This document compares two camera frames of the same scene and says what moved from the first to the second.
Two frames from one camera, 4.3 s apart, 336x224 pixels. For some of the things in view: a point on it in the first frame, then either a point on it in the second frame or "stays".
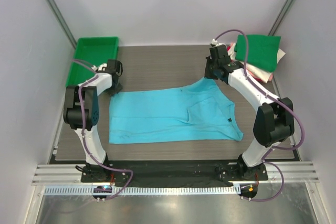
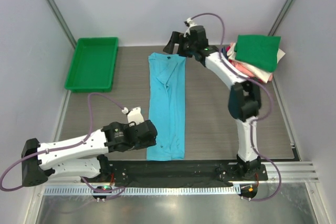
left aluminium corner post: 54,7 stays
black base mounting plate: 174,173 stays
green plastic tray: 94,51 stays
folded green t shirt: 262,51 stays
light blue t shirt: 202,109 -> 167,106
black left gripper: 117,89 -> 151,141
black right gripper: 208,74 -> 175,39
